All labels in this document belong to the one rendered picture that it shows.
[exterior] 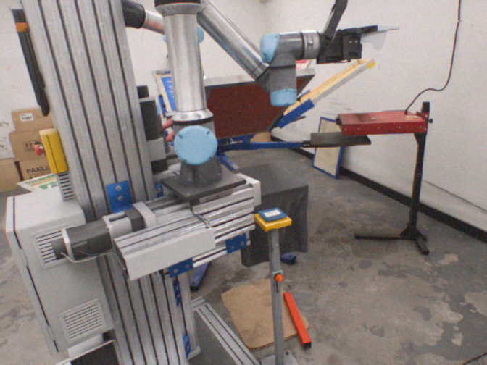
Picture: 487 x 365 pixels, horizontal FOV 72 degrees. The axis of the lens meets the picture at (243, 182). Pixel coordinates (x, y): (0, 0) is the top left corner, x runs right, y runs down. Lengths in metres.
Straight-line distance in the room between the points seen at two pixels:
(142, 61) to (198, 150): 5.29
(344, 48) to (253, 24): 5.67
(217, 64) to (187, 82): 5.47
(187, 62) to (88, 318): 0.91
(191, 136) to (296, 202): 1.09
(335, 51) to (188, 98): 0.42
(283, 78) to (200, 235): 0.50
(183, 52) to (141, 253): 0.54
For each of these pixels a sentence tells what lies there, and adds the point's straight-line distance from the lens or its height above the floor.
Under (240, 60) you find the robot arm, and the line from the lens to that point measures 1.08.
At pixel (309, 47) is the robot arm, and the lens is 0.98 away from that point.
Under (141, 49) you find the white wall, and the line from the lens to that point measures 6.18.
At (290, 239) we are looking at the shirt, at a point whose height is 0.63.
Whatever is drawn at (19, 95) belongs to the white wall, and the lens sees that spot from 6.34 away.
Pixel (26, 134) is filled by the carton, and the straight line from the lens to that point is 5.93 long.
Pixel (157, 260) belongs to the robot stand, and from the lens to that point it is 0.99.
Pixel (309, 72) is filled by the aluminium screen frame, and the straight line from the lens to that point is 1.82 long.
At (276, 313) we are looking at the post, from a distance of 1.82.
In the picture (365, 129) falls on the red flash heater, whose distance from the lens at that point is 2.69.
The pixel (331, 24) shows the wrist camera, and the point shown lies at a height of 1.70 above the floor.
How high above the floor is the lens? 1.65
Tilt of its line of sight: 21 degrees down
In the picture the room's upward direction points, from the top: 5 degrees counter-clockwise
